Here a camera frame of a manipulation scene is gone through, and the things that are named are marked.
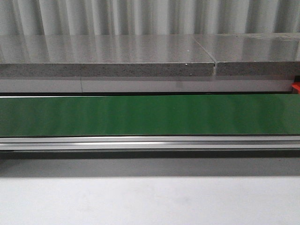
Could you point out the aluminium conveyor side rail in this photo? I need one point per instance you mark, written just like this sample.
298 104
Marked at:
151 143

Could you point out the white panel below slabs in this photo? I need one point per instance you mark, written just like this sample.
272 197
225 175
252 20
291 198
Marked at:
144 84

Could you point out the red plastic part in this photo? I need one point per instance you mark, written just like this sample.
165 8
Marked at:
296 87

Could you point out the green conveyor belt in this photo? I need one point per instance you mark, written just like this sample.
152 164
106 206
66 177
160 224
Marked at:
236 114

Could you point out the grey stone slab left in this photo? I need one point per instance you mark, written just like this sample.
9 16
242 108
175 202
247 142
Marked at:
103 56

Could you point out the grey stone slab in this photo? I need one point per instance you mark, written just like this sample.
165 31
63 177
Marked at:
103 56
274 56

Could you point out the white pleated curtain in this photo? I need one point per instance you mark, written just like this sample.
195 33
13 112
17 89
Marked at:
139 17

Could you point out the grey stone slab right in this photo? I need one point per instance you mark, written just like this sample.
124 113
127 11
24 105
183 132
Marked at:
274 56

